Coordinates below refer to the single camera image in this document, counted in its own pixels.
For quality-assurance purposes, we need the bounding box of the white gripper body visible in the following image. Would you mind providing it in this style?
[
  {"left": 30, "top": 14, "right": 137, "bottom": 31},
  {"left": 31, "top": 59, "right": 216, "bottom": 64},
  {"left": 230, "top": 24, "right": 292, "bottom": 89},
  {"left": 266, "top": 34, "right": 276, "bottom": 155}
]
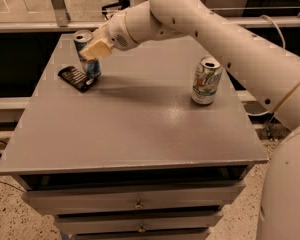
[{"left": 93, "top": 10, "right": 138, "bottom": 50}]

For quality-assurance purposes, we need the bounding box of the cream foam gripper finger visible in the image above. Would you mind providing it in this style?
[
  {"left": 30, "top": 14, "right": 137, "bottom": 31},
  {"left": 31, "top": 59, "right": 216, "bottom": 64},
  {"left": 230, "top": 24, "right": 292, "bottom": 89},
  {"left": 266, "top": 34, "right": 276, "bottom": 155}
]
[{"left": 79, "top": 39, "right": 112, "bottom": 60}]

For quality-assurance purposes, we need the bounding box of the red bull can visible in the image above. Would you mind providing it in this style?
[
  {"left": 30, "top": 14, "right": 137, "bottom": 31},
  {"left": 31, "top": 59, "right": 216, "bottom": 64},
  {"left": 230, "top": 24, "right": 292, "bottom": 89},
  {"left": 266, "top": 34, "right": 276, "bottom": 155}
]
[{"left": 73, "top": 30, "right": 101, "bottom": 79}]

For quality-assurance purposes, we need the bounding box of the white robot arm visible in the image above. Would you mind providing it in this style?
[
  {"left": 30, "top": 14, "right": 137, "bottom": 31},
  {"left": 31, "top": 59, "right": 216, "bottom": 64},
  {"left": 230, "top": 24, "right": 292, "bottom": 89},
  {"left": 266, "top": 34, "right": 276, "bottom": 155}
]
[{"left": 81, "top": 0, "right": 300, "bottom": 240}]

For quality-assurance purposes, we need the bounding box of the black rxbar chocolate bar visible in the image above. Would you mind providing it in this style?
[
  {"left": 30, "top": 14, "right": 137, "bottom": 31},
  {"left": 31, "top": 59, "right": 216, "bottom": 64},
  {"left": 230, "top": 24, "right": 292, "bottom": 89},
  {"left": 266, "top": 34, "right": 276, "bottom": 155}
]
[{"left": 58, "top": 66, "right": 96, "bottom": 93}]

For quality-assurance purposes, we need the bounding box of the white green 7up can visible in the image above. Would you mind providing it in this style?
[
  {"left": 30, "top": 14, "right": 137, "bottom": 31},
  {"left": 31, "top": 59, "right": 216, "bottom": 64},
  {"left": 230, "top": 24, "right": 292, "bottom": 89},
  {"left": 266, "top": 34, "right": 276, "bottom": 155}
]
[{"left": 191, "top": 56, "right": 223, "bottom": 105}]

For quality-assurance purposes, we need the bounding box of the grey metal railing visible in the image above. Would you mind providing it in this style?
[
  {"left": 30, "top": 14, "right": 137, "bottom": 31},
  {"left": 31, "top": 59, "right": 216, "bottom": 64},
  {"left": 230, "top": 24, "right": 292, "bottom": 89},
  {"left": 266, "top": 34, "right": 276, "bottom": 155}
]
[{"left": 0, "top": 0, "right": 300, "bottom": 33}]

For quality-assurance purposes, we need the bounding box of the grey drawer cabinet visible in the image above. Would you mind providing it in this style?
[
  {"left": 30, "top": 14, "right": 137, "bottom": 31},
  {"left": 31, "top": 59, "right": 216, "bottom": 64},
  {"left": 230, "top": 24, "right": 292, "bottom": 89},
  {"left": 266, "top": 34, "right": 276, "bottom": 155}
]
[{"left": 0, "top": 34, "right": 267, "bottom": 240}]

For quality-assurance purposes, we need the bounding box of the top drawer knob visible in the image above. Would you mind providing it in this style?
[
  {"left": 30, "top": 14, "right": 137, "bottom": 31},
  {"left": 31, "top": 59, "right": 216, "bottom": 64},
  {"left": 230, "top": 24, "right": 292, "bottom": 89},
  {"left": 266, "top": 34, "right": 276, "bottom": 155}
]
[{"left": 134, "top": 200, "right": 144, "bottom": 210}]

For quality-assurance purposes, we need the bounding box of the drawer knob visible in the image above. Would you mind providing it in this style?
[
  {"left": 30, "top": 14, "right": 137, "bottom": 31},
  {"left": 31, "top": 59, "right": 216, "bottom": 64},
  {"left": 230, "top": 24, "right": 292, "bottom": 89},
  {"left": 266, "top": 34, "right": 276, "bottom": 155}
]
[
  {"left": 137, "top": 226, "right": 146, "bottom": 233},
  {"left": 134, "top": 200, "right": 144, "bottom": 210}
]

